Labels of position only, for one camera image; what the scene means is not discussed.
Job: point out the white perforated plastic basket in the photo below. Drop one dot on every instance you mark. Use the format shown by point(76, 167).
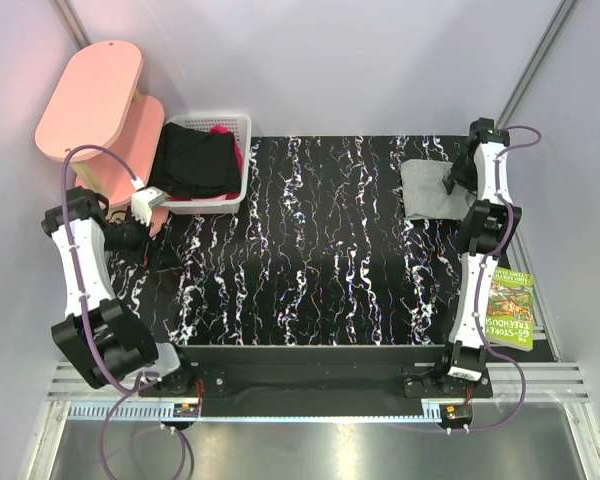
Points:
point(202, 163)

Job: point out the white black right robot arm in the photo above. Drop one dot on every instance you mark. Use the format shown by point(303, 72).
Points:
point(484, 235)

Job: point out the black t shirt in basket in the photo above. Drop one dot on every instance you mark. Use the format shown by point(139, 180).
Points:
point(195, 162)

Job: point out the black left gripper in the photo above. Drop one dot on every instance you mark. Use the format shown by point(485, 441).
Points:
point(163, 251)

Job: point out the grey t shirt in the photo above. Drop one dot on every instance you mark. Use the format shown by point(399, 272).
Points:
point(425, 196)

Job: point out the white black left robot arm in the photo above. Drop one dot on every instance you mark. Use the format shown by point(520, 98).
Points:
point(100, 336)

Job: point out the green picture book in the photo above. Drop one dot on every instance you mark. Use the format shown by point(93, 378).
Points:
point(510, 316)

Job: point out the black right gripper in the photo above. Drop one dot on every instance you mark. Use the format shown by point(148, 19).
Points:
point(455, 176)

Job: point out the pink three tier shelf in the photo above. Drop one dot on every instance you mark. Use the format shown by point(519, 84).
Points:
point(97, 102)

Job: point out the aluminium frame rail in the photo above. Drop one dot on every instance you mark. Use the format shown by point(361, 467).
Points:
point(538, 424)

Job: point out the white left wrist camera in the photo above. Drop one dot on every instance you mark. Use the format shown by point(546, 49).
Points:
point(144, 200)

